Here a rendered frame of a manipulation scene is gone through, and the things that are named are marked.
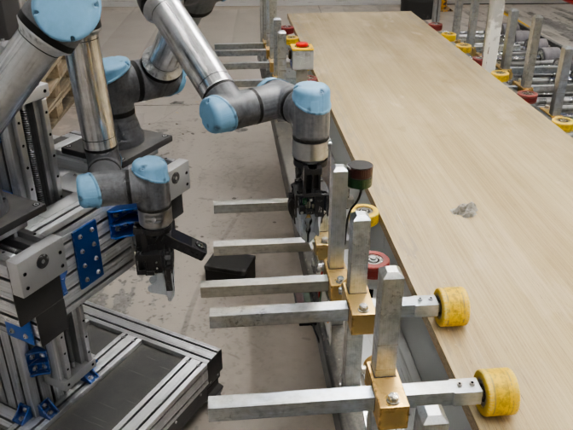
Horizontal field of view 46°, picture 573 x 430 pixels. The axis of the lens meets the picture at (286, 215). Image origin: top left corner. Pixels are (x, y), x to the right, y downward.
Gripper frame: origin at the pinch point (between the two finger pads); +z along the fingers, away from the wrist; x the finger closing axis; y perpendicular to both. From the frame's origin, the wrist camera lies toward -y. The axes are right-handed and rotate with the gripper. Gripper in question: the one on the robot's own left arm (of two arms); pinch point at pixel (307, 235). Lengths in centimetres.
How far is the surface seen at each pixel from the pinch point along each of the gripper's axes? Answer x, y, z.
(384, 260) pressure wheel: 19.2, -3.7, 10.0
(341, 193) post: 8.5, -6.9, -6.8
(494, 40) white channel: 103, -165, -1
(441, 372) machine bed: 28.5, 18.0, 26.1
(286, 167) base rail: 4, -105, 32
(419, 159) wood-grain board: 44, -64, 11
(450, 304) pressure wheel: 26.4, 23.1, 3.6
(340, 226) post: 8.6, -6.9, 2.0
